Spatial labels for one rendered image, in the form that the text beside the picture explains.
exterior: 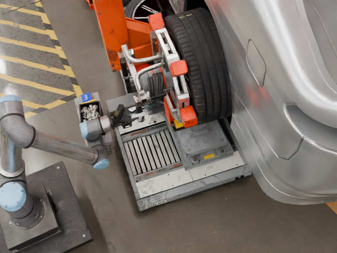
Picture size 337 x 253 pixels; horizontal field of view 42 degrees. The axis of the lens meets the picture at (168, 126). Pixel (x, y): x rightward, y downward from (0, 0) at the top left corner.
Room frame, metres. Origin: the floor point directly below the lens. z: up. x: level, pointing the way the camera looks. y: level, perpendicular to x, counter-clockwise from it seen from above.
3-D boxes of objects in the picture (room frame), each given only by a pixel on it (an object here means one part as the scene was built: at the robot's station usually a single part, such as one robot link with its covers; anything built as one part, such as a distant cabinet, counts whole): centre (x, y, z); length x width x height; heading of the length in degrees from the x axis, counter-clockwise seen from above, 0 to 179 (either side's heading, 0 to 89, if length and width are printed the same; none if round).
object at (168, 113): (1.67, -0.08, 0.48); 0.16 x 0.12 x 0.17; 103
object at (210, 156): (1.70, -0.20, 0.13); 0.50 x 0.36 x 0.10; 13
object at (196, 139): (1.70, -0.20, 0.32); 0.40 x 0.30 x 0.28; 13
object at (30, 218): (1.10, 0.91, 0.45); 0.19 x 0.19 x 0.10
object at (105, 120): (1.40, 0.35, 0.81); 0.10 x 0.05 x 0.09; 13
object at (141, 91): (1.54, 0.06, 1.03); 0.19 x 0.18 x 0.11; 103
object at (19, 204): (1.11, 0.91, 0.58); 0.17 x 0.15 x 0.18; 13
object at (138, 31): (2.19, -0.04, 0.69); 0.52 x 0.17 x 0.35; 103
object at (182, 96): (1.66, -0.04, 0.85); 0.54 x 0.07 x 0.54; 13
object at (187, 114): (1.36, -0.11, 0.85); 0.09 x 0.08 x 0.07; 13
